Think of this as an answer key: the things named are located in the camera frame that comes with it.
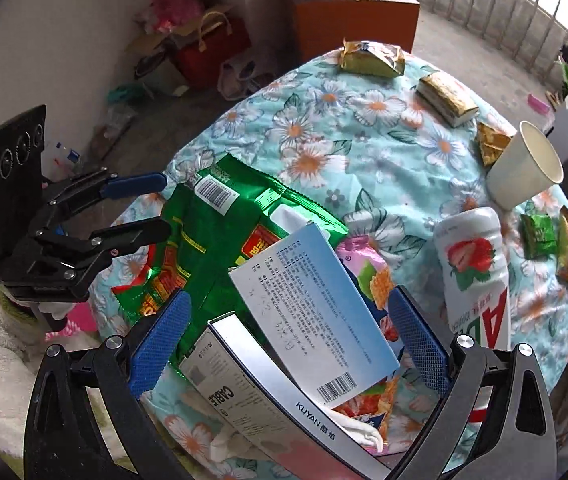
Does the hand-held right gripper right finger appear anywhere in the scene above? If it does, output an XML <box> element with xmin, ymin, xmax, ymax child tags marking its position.
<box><xmin>388</xmin><ymin>285</ymin><xmax>557</xmax><ymax>480</ymax></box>

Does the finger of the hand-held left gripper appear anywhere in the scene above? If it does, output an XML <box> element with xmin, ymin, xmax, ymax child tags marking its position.
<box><xmin>34</xmin><ymin>219</ymin><xmax>172</xmax><ymax>271</ymax></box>
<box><xmin>38</xmin><ymin>169</ymin><xmax>169</xmax><ymax>233</ymax></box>

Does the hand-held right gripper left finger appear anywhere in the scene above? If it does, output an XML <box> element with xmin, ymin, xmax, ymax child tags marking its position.
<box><xmin>22</xmin><ymin>290</ymin><xmax>192</xmax><ymax>480</ymax></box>

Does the green snack bag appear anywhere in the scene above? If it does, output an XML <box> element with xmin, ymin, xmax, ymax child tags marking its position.
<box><xmin>111</xmin><ymin>154</ymin><xmax>349</xmax><ymax>381</ymax></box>

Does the pink snack bag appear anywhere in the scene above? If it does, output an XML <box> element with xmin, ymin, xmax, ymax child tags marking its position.
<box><xmin>336</xmin><ymin>237</ymin><xmax>415</xmax><ymax>453</ymax></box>

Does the white strawberry drink bottle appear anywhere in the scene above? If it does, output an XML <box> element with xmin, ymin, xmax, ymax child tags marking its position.
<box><xmin>433</xmin><ymin>206</ymin><xmax>511</xmax><ymax>351</ymax></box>

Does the light blue cardboard box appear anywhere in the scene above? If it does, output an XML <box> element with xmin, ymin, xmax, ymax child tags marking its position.
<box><xmin>228</xmin><ymin>222</ymin><xmax>401</xmax><ymax>411</ymax></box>

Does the grey white cable box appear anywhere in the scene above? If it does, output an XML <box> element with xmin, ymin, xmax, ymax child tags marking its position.
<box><xmin>179</xmin><ymin>312</ymin><xmax>395</xmax><ymax>480</ymax></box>

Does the clear plastic bottle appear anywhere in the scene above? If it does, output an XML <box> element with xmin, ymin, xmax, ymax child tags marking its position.
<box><xmin>56</xmin><ymin>142</ymin><xmax>84</xmax><ymax>171</ymax></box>

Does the person's pink patterned clothing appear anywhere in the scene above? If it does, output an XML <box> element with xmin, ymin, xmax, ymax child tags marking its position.
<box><xmin>46</xmin><ymin>304</ymin><xmax>98</xmax><ymax>335</ymax></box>

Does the green plastic bag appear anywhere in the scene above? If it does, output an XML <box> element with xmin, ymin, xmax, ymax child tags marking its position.
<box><xmin>108</xmin><ymin>82</ymin><xmax>147</xmax><ymax>106</ymax></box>

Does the white plastic bag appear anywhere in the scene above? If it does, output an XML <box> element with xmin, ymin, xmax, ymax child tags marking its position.
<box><xmin>219</xmin><ymin>55</ymin><xmax>277</xmax><ymax>101</ymax></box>

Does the red gift bag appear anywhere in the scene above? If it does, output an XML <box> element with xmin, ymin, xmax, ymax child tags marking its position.
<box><xmin>171</xmin><ymin>12</ymin><xmax>252</xmax><ymax>91</ymax></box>

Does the small green packet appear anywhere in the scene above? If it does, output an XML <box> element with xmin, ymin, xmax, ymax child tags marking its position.
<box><xmin>520</xmin><ymin>214</ymin><xmax>557</xmax><ymax>261</ymax></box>

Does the pink plastic bag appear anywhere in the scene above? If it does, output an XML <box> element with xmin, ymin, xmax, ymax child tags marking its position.
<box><xmin>144</xmin><ymin>0</ymin><xmax>205</xmax><ymax>36</ymax></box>

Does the white paper cup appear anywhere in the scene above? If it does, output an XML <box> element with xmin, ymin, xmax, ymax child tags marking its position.
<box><xmin>485</xmin><ymin>121</ymin><xmax>564</xmax><ymax>211</ymax></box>

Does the floral blue blanket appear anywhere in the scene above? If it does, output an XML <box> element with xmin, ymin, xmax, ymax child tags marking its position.
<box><xmin>86</xmin><ymin>50</ymin><xmax>568</xmax><ymax>480</ymax></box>

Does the small gold packet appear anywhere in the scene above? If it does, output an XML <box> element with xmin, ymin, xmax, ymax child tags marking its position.
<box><xmin>476</xmin><ymin>122</ymin><xmax>512</xmax><ymax>167</ymax></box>

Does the gold white cake packet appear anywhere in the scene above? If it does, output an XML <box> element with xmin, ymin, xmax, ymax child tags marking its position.
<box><xmin>416</xmin><ymin>72</ymin><xmax>480</xmax><ymax>127</ymax></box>

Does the yellow green snack packet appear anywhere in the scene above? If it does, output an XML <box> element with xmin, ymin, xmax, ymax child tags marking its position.
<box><xmin>340</xmin><ymin>39</ymin><xmax>405</xmax><ymax>79</ymax></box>

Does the orange wooden box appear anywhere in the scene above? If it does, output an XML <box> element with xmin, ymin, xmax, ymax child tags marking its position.
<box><xmin>278</xmin><ymin>0</ymin><xmax>421</xmax><ymax>61</ymax></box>

